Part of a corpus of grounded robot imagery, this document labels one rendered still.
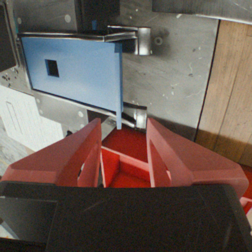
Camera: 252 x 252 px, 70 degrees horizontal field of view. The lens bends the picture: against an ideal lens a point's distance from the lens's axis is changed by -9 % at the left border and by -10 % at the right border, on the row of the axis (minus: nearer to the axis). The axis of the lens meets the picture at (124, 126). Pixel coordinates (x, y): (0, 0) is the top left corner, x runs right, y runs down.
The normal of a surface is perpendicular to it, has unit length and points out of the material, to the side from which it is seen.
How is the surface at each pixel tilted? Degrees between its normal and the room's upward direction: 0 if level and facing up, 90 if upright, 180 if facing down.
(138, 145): 90
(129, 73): 0
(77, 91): 0
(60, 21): 0
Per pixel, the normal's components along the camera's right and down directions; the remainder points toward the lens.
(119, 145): -0.01, -0.81
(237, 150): -0.48, 0.52
